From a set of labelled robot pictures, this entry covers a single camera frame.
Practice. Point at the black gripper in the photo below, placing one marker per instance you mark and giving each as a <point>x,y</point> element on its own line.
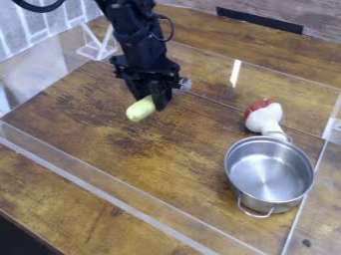
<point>143,66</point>

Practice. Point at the clear acrylic front barrier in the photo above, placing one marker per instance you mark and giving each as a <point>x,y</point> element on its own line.
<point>183,227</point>

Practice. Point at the clear acrylic triangle bracket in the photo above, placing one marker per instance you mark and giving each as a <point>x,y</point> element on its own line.
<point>97,49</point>

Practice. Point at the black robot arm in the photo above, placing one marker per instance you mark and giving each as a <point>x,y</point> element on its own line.
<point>132,12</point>

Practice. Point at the stainless steel pot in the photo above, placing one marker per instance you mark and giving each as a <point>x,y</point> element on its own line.
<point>270,174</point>

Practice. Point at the red white toy mushroom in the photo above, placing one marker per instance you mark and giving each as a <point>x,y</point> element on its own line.
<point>262,117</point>

